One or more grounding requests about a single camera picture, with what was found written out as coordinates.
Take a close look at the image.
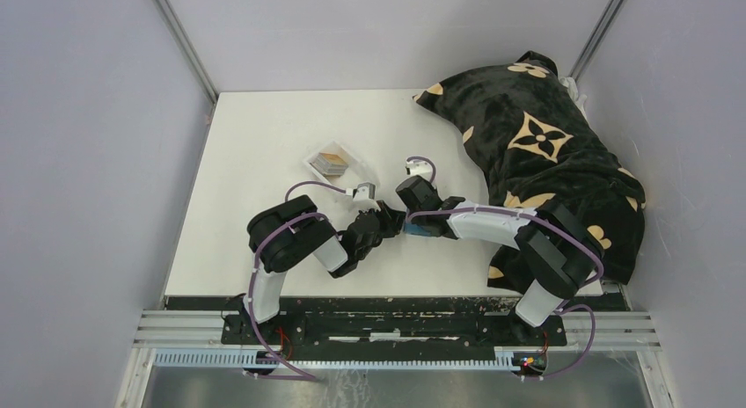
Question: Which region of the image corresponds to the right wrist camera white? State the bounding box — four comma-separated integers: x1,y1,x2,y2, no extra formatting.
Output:
406,161,434,180

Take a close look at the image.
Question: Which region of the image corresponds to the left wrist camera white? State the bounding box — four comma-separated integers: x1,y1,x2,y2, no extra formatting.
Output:
345,182,381,211

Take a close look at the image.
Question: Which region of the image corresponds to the aluminium rail frame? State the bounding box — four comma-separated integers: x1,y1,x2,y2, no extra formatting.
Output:
115,304,672,407

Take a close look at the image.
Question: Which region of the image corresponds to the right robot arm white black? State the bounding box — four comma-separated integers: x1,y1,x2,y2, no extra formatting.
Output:
396,176,603,345

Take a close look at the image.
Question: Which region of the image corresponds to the white slotted cable duct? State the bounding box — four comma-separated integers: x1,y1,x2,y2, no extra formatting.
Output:
152,348,528,373

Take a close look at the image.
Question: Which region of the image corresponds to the clear plastic tray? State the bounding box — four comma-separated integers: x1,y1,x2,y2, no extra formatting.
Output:
302,141,379,210

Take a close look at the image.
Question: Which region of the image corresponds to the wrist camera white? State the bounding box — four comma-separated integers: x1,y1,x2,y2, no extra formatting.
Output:
406,161,434,180
345,182,381,211

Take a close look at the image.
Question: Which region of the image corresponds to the white crumpled cloth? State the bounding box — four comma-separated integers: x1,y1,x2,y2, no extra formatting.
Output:
558,76,588,117

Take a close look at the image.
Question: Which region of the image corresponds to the blue leather card holder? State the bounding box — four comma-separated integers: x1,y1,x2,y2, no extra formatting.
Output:
403,222,433,237

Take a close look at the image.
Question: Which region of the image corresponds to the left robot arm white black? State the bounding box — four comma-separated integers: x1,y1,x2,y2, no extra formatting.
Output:
243,195,406,344

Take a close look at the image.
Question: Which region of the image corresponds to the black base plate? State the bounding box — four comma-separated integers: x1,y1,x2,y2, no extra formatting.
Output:
220,295,567,363

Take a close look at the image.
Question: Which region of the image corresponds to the stack of cards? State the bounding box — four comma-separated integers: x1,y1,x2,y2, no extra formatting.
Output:
310,152,348,177

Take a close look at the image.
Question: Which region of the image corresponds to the black blanket with beige flowers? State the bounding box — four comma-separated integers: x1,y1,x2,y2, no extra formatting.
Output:
414,51,647,284

